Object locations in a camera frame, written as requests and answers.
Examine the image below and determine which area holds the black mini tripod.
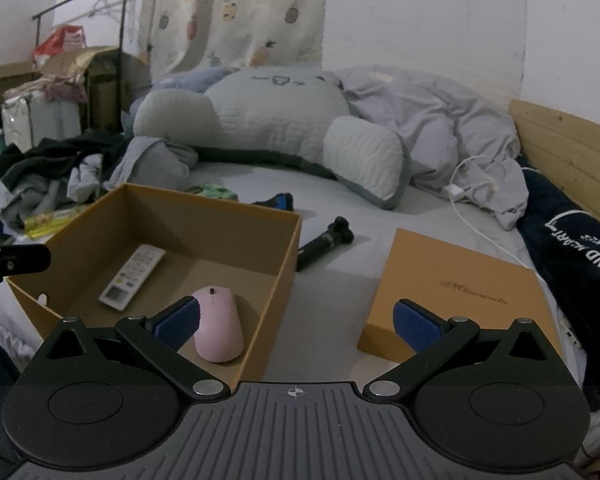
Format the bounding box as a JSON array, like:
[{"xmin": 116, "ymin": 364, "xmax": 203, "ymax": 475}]
[{"xmin": 296, "ymin": 217, "xmax": 354, "ymax": 272}]

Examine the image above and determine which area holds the orange box lid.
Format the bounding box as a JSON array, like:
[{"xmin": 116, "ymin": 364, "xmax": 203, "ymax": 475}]
[{"xmin": 358, "ymin": 229, "xmax": 562, "ymax": 362}]

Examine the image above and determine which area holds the white remote control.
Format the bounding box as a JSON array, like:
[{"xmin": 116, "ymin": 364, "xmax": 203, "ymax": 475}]
[{"xmin": 99, "ymin": 244, "xmax": 166, "ymax": 312}]

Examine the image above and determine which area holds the pink computer mouse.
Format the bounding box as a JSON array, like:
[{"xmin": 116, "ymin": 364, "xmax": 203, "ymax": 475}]
[{"xmin": 193, "ymin": 286, "xmax": 245, "ymax": 363}]

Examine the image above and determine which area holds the pile of dark clothes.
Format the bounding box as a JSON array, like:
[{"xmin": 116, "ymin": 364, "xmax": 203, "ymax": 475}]
[{"xmin": 0, "ymin": 130, "xmax": 130, "ymax": 231}]

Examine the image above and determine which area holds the open orange cardboard box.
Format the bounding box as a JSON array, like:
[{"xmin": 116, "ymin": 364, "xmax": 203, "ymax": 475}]
[{"xmin": 7, "ymin": 184, "xmax": 301, "ymax": 386}]

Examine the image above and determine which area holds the white suitcase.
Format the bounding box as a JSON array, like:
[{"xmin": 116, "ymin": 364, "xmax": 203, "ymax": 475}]
[{"xmin": 2, "ymin": 90, "xmax": 82, "ymax": 153}]

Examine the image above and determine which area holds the green patterned small item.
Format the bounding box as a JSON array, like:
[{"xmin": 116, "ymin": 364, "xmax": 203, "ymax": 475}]
[{"xmin": 185, "ymin": 183, "xmax": 238, "ymax": 202}]

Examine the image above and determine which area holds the blue black electric shaver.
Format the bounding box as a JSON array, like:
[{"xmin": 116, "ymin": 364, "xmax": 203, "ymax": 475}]
[{"xmin": 253, "ymin": 193, "xmax": 294, "ymax": 212}]

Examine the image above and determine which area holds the grey crumpled blanket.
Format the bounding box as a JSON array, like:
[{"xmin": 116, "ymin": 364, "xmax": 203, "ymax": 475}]
[{"xmin": 336, "ymin": 65, "xmax": 529, "ymax": 230}]

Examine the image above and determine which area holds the brown cardboard box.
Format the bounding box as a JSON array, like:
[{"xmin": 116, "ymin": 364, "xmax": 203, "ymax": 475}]
[{"xmin": 0, "ymin": 47, "xmax": 151, "ymax": 130}]

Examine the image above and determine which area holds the red plastic bag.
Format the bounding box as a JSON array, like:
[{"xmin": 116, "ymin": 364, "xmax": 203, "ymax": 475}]
[{"xmin": 33, "ymin": 25, "xmax": 86, "ymax": 60}]

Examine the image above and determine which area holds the wooden headboard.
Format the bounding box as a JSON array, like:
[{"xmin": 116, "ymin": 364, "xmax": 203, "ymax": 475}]
[{"xmin": 508, "ymin": 100, "xmax": 600, "ymax": 220}]

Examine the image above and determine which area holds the black clothes rack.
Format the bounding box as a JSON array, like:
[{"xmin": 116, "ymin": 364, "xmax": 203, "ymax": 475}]
[{"xmin": 31, "ymin": 0, "xmax": 143, "ymax": 131}]

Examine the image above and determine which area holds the light green cat pillow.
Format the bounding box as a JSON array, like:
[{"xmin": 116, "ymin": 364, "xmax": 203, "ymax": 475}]
[{"xmin": 133, "ymin": 66, "xmax": 411, "ymax": 209}]

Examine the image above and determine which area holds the pineapple print curtain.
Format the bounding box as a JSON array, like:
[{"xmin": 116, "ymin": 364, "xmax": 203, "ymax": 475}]
[{"xmin": 138, "ymin": 0, "xmax": 326, "ymax": 80}]

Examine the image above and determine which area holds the white charging cable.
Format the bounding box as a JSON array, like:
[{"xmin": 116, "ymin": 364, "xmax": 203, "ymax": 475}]
[{"xmin": 442, "ymin": 155, "xmax": 534, "ymax": 270}]

